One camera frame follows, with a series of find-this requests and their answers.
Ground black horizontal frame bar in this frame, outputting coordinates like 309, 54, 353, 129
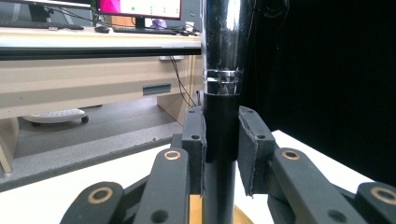
0, 46, 203, 61

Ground white table board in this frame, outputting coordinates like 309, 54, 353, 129
0, 130, 375, 224

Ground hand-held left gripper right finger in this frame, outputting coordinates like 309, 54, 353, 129
237, 105, 279, 198

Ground hanging black cables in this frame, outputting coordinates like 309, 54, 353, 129
168, 55, 198, 108

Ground black keyboard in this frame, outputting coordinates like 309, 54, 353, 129
112, 26, 177, 35
0, 21, 85, 31

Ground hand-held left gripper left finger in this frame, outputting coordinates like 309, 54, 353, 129
181, 105, 208, 197

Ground black curtain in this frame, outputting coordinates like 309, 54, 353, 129
241, 0, 396, 189

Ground purple object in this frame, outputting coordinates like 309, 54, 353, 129
151, 18, 168, 30

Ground white wheeled base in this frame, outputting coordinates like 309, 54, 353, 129
22, 107, 90, 127

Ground grey drawer handle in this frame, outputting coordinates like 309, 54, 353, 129
142, 83, 173, 96

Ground black makeup brush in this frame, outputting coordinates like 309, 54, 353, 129
200, 0, 246, 224

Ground light wooden desk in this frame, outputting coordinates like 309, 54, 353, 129
0, 26, 205, 175

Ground monitor with pink screen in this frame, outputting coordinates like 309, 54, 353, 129
95, 0, 183, 29

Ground dark monitor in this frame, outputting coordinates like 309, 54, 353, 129
0, 0, 92, 23

